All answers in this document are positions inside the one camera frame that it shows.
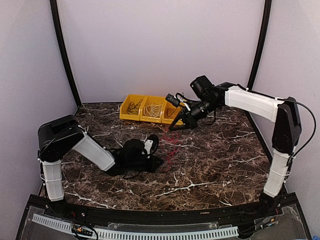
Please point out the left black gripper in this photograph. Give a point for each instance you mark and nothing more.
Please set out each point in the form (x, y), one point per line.
(153, 166)

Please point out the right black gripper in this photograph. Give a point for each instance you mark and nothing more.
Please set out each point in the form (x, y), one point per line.
(186, 116)

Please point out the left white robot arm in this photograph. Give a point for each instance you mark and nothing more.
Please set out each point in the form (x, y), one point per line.
(56, 138)

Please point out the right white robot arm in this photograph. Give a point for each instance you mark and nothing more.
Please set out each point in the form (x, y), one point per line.
(283, 112)

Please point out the right yellow plastic bin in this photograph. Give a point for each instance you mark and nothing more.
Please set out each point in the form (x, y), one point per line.
(169, 112)

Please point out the yellow plastic bin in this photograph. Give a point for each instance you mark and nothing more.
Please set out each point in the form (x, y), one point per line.
(169, 112)
(131, 107)
(152, 109)

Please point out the middle yellow plastic bin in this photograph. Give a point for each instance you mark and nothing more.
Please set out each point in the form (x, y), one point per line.
(152, 109)

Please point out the left yellow plastic bin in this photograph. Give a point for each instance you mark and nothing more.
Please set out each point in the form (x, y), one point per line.
(131, 107)

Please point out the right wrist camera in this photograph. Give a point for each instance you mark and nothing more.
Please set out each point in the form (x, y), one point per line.
(200, 85)

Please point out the black front rail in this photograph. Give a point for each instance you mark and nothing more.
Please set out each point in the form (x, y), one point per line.
(103, 217)

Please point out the white slotted cable duct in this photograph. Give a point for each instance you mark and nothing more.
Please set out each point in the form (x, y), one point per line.
(119, 231)

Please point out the right black frame post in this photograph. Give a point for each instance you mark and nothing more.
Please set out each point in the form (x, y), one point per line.
(260, 43)

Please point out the black frame post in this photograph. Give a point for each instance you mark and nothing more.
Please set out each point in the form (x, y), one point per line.
(260, 43)
(63, 52)

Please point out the left black frame post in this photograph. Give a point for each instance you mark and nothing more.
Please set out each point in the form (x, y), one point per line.
(63, 52)

